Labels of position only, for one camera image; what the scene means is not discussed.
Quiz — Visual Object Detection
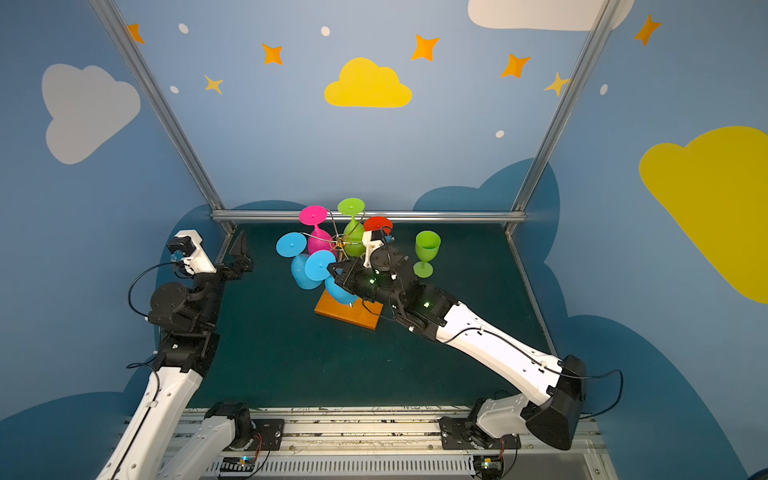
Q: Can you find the blue wine glass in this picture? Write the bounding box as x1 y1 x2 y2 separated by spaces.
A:
276 232 320 290
304 251 358 306

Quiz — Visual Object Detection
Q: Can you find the green wine glass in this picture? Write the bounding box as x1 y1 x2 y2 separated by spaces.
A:
413 230 442 279
337 197 365 257

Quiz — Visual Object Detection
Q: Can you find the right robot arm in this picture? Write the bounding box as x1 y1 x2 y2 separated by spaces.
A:
325 245 592 451

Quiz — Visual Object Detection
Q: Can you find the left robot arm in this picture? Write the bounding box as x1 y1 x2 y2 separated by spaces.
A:
99 230 256 479

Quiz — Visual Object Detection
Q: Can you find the pink wine glass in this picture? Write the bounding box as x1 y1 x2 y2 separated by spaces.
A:
299 205 333 255

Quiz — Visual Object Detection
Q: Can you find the red wine glass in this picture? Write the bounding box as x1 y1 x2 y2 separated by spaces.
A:
364 216 393 236

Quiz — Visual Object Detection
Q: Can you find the left small circuit board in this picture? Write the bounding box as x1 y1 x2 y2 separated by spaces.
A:
217 456 256 478

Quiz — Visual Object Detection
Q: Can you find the small circuit board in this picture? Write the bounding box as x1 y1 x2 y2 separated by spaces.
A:
471 456 505 480
217 456 256 478

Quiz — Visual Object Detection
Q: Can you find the right small circuit board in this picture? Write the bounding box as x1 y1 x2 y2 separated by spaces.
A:
471 456 505 480

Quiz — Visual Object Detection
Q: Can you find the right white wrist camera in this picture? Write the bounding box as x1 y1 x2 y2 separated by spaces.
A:
363 226 392 268

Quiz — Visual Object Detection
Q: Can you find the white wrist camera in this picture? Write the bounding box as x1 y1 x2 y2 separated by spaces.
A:
363 226 392 268
166 229 217 277

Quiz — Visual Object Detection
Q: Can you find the wooden base wire glass rack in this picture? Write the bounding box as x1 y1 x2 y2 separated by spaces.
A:
314 238 383 330

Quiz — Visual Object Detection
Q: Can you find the back aluminium frame bar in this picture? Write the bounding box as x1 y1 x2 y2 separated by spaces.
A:
211 210 526 223

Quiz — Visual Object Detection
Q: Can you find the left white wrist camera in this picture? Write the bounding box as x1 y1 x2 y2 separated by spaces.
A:
166 229 217 277

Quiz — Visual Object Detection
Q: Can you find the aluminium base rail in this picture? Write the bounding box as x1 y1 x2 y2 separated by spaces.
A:
164 406 617 479

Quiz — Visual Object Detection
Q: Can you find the left aluminium frame post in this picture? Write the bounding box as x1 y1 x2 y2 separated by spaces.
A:
89 0 236 234

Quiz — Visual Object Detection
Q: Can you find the aluminium frame post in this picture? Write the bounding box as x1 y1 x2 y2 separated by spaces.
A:
89 0 236 234
505 0 621 240

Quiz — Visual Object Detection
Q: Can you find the right aluminium frame post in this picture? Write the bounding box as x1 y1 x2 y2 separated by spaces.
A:
505 0 621 240

